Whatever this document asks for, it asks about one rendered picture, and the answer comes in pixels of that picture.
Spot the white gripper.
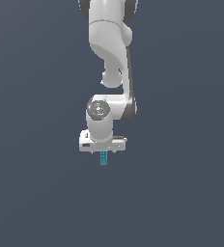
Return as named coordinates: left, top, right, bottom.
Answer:
left=78, top=128, right=128, bottom=154

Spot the small teal block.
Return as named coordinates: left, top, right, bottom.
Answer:
left=99, top=151, right=108, bottom=167

